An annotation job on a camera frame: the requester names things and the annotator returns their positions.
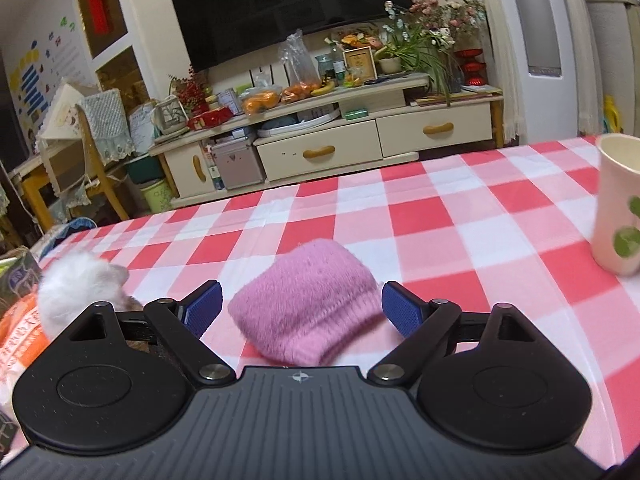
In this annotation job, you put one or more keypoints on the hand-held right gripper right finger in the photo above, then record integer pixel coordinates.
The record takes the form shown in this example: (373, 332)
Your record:
(400, 307)

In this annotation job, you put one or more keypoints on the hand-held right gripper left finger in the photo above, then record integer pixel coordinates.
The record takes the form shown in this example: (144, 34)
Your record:
(205, 307)

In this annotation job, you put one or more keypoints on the pink knit hat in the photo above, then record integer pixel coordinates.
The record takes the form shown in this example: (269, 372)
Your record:
(300, 295)

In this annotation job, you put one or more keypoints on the red checkered tablecloth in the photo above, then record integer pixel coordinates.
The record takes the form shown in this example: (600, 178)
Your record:
(450, 220)

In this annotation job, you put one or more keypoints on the green plastic bin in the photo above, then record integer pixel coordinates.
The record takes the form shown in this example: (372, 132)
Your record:
(156, 195)

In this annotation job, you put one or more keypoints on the white fluffy plush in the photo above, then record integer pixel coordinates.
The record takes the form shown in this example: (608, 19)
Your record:
(75, 285)

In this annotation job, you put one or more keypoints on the grey storage box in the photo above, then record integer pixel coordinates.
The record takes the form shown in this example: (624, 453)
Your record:
(237, 165)

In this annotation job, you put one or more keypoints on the yellow wooden chair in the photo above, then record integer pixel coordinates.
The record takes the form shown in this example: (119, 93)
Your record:
(102, 180)

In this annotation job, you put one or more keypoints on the cream television cabinet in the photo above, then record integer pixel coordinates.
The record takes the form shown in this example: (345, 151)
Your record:
(325, 147)

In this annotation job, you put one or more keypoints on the orange packet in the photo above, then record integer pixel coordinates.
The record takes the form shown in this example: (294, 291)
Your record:
(20, 335)

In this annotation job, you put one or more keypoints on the red gift box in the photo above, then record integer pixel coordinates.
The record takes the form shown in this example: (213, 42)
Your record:
(210, 120)

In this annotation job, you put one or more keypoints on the green packet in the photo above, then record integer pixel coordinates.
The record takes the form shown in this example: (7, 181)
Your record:
(20, 275)

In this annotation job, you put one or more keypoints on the glass plant jar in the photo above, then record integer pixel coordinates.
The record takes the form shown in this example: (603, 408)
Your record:
(170, 115)

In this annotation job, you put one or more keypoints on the small green box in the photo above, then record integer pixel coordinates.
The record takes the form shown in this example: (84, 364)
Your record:
(355, 114)

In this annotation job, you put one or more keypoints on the white lace chair cover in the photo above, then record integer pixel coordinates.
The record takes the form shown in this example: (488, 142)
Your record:
(107, 120)

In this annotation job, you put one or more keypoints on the bag of oranges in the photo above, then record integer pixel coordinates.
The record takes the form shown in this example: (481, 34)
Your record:
(300, 92)
(261, 102)

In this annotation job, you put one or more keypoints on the red berry branches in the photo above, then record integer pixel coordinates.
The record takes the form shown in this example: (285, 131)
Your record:
(190, 90)

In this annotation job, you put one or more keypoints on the yellow bananas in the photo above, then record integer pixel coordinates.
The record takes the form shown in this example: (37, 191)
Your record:
(322, 90)

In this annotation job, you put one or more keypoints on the white paper cup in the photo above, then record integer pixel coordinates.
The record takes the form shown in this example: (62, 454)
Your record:
(617, 195)

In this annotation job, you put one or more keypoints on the red candle stand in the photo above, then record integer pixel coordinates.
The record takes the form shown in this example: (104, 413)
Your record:
(470, 67)

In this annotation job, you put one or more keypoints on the green potted plant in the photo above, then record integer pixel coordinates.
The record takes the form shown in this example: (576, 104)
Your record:
(415, 57)

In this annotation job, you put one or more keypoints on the clear plastic bag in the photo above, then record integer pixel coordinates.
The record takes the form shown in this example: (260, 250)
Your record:
(299, 60)

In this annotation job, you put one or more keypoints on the white curtain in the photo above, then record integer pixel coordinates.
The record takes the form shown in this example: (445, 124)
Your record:
(505, 60)

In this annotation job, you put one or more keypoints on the yellow detergent bottle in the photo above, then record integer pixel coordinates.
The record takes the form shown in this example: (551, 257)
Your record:
(612, 117)

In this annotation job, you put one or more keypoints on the pink flower bouquet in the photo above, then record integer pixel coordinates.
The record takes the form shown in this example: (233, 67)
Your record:
(440, 15)

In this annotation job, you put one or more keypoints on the black flat television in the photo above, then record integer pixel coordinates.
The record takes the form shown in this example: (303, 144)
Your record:
(285, 5)

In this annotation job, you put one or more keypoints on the white standing air conditioner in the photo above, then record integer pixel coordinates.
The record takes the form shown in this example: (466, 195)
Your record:
(540, 20)

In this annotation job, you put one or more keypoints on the white laundry cabinet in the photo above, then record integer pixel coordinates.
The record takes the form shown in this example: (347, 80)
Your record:
(615, 50)

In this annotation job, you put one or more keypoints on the wooden picture frame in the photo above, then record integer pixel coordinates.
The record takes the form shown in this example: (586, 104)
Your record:
(359, 64)

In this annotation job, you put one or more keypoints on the colourful wall sticker chart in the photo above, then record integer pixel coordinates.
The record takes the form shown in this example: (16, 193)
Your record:
(40, 80)

